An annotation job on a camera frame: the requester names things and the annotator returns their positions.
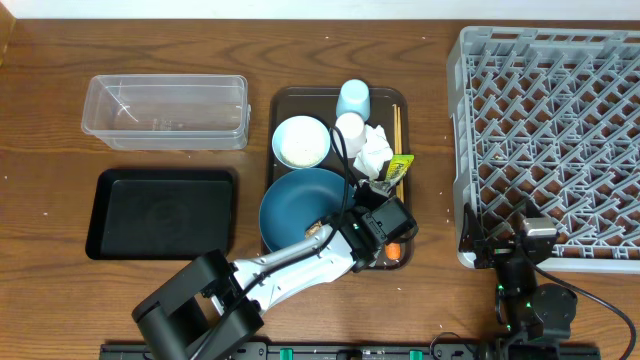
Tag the light blue cup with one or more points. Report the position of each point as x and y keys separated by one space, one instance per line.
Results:
x=354 y=97

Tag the pink cup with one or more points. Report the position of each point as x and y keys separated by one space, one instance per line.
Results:
x=352 y=127

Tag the grey dishwasher rack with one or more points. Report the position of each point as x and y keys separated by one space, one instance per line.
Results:
x=551 y=116

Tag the crumpled white tissue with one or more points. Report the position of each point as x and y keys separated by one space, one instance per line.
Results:
x=374 y=153

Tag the pile of white rice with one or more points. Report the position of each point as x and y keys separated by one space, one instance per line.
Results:
x=303 y=145

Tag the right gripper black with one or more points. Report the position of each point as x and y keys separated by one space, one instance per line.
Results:
x=474 y=240

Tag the black plastic tray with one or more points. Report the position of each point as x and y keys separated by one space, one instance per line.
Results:
x=160 y=214

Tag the crumpled aluminium foil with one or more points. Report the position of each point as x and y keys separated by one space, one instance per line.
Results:
x=382 y=188

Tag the orange carrot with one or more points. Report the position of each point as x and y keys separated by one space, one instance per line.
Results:
x=393 y=251

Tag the light blue bowl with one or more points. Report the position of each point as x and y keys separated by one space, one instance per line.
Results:
x=303 y=119

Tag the green pandan cake wrapper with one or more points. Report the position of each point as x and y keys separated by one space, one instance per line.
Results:
x=398 y=168

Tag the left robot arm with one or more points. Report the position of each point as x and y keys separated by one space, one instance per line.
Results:
x=212 y=306

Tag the dark blue plate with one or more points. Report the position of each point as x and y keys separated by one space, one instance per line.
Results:
x=296 y=201

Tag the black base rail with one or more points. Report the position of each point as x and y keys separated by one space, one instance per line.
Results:
x=263 y=351

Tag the clear plastic container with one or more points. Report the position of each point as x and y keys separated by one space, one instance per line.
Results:
x=168 y=111

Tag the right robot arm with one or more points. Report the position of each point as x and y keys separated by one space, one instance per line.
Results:
x=538 y=317

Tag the brown serving tray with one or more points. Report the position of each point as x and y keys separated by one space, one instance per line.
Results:
x=320 y=103

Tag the brown mushroom food scrap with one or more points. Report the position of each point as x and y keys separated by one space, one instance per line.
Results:
x=313 y=228

